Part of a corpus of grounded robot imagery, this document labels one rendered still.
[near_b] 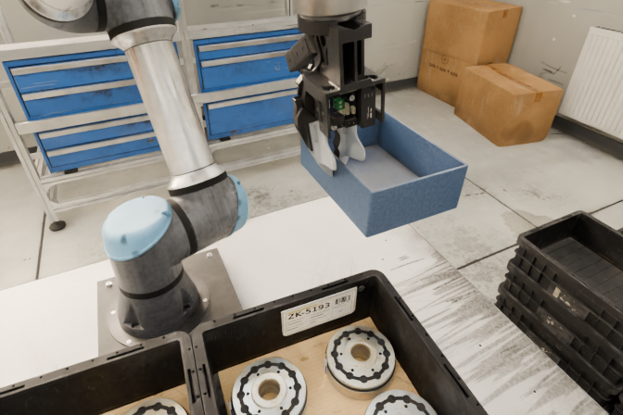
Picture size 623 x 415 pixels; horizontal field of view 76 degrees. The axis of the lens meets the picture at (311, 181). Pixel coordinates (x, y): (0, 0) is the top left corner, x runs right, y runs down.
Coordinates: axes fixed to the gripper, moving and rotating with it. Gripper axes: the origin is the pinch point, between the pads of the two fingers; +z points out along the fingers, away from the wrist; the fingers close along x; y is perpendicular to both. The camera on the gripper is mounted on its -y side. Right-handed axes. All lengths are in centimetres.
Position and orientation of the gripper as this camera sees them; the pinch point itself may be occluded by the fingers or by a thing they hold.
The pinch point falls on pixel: (332, 163)
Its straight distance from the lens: 54.2
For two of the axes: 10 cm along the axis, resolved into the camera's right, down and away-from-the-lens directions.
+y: 4.1, 5.2, -7.5
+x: 9.1, -3.0, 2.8
